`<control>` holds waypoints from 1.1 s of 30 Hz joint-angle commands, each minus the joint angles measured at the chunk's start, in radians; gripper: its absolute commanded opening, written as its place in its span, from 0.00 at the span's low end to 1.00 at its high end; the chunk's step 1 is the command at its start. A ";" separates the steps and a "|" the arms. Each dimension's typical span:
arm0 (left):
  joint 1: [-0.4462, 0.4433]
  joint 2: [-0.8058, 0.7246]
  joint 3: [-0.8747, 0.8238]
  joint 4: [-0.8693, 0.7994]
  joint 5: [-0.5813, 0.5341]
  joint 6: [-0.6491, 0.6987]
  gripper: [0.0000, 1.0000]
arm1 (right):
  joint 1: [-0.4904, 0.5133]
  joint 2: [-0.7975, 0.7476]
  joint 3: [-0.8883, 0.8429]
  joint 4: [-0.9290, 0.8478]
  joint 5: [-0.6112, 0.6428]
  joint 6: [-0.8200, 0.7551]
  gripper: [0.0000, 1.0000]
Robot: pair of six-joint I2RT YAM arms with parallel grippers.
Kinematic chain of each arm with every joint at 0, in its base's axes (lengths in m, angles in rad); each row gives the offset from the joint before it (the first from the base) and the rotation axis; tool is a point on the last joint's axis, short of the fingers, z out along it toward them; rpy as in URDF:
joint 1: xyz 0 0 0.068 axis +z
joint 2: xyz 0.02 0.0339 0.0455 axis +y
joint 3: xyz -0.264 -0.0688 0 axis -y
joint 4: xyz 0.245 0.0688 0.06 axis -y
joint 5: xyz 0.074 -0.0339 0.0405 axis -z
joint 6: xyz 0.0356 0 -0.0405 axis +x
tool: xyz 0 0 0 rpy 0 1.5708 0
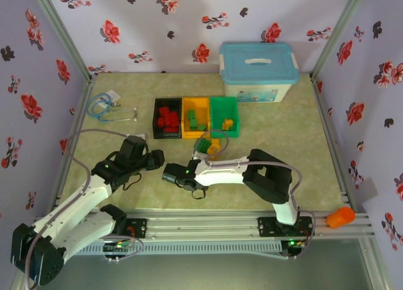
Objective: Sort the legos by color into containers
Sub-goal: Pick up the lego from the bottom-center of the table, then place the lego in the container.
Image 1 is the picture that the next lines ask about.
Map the aluminium side rail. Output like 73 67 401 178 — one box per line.
310 75 358 212
47 75 98 217

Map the aluminium frame leg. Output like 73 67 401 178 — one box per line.
361 239 390 290

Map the blue stethoscope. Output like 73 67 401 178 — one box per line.
86 93 139 124

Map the green plastic bin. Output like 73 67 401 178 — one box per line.
210 96 242 139

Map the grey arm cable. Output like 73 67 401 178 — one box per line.
23 129 149 289
191 129 317 250

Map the aluminium corner post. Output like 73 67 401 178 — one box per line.
310 0 369 79
30 0 95 83

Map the orange plastic cup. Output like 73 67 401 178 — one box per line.
326 207 356 229

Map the large green lego brick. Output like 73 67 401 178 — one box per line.
196 138 212 154

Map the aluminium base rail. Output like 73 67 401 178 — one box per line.
30 209 377 240

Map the white storage box blue lid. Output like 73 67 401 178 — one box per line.
219 42 300 104

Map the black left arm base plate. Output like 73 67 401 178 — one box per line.
116 218 148 240

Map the grey left arm cable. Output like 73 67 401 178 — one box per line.
23 129 149 289

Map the yellow lego ring piece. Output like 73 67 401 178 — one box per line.
207 139 223 160

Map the black plastic bin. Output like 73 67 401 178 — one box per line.
152 96 183 140

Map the grey slotted cable duct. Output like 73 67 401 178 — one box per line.
62 241 283 257

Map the grey right arm cable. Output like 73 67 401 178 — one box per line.
191 129 317 250

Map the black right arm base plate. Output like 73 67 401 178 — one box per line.
257 216 315 237

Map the yellow plastic bin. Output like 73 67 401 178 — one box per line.
181 96 212 139

